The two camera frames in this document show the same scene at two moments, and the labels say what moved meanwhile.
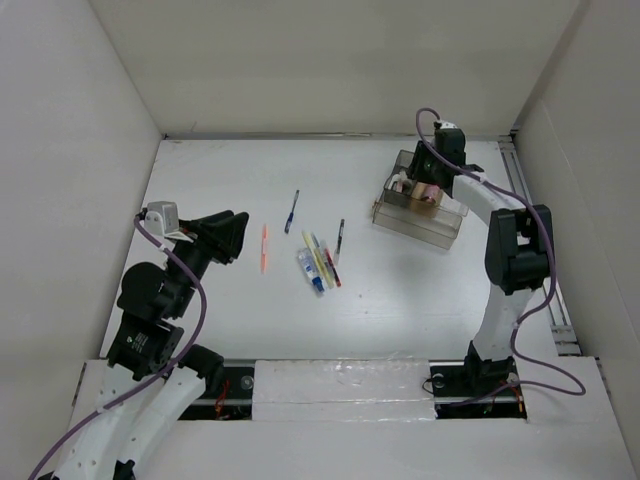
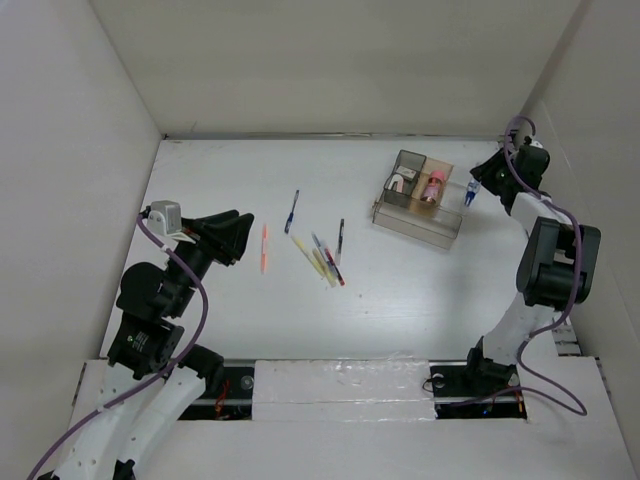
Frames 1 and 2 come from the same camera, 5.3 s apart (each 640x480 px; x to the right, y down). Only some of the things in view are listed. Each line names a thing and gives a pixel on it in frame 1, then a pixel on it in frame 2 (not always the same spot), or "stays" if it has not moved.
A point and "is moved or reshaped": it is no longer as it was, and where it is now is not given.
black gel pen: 336,256 stays
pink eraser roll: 432,192 stays
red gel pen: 333,266 stays
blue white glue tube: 308,262 is moved or reshaped
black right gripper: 415,168 to 483,171
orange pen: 264,250 stays
